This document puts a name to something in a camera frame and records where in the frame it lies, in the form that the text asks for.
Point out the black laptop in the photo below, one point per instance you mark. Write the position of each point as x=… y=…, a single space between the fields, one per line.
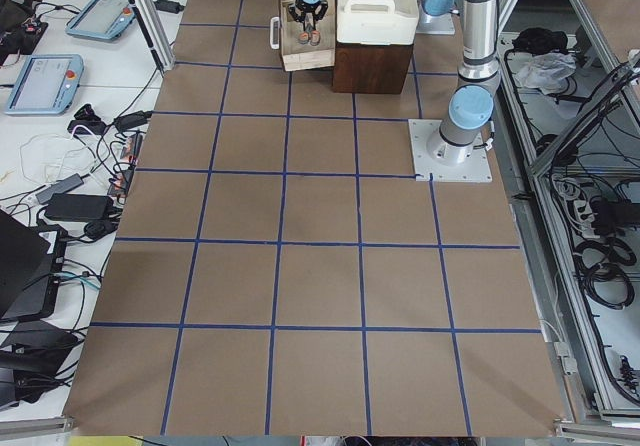
x=31 y=259

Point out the white plastic container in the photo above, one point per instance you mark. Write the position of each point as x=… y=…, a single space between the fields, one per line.
x=377 y=22

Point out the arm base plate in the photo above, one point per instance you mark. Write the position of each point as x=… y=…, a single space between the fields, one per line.
x=438 y=161
x=435 y=25

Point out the upper teach pendant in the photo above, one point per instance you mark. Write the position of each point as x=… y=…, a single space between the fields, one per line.
x=102 y=20

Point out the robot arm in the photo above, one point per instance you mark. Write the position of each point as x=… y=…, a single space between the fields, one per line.
x=471 y=106
x=437 y=8

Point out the wooden drawer with white handle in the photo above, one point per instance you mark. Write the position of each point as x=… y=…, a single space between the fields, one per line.
x=284 y=32

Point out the black power adapter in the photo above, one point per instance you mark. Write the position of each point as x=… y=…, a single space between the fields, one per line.
x=78 y=207

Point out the grey orange scissors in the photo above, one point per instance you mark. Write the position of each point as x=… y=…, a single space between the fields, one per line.
x=310 y=37

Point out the teach pendant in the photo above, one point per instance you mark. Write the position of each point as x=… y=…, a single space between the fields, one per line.
x=46 y=85
x=102 y=20

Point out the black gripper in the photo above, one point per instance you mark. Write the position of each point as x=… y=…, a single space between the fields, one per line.
x=306 y=10

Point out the lower teach pendant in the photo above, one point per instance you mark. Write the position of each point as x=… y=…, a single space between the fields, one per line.
x=46 y=85

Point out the dark brown wooden cabinet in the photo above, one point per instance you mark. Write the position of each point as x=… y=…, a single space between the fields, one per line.
x=370 y=69

